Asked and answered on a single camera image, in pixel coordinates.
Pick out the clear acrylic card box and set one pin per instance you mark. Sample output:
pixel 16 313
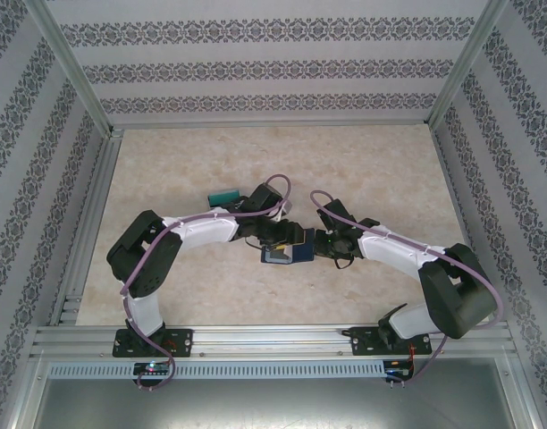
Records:
pixel 224 208

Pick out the aluminium frame post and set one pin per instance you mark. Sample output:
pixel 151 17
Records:
pixel 464 67
pixel 77 67

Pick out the teal plastic card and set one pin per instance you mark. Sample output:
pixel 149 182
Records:
pixel 224 198

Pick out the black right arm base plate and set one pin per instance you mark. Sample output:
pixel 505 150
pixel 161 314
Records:
pixel 363 342

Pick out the aluminium mounting rail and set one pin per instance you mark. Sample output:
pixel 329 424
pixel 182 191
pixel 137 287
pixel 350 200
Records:
pixel 273 339

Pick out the aluminium side rail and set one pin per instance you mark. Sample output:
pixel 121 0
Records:
pixel 89 232
pixel 466 223

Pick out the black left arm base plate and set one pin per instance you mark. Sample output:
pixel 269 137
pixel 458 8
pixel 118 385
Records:
pixel 179 342

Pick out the navy blue card holder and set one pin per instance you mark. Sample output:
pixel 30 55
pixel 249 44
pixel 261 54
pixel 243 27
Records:
pixel 305 251

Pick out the grey metal shelf panel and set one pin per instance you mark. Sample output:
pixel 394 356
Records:
pixel 273 406

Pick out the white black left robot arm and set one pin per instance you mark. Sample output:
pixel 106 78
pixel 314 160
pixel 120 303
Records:
pixel 202 232

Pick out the aluminium frame crossbar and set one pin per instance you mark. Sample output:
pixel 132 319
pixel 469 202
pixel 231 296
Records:
pixel 273 123

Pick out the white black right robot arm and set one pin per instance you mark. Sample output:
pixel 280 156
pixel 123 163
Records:
pixel 389 257

